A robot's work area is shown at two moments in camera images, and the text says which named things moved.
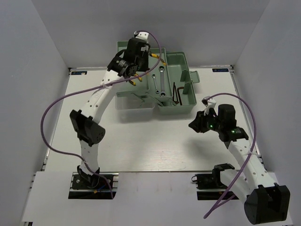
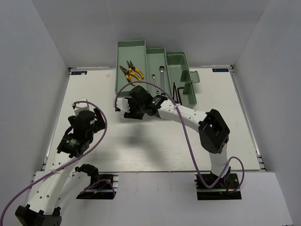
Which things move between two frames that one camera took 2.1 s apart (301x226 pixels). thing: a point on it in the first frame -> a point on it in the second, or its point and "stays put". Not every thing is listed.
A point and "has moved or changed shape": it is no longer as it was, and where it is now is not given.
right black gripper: (198, 124) -> (131, 115)
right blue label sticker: (220, 70) stays put
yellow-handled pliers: (162, 60) has moved or changed shape
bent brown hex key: (179, 88) stays put
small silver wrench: (157, 91) stays put
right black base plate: (209, 187) stays put
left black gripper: (145, 67) -> (99, 123)
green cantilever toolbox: (168, 85) stays put
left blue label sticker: (78, 72) stays put
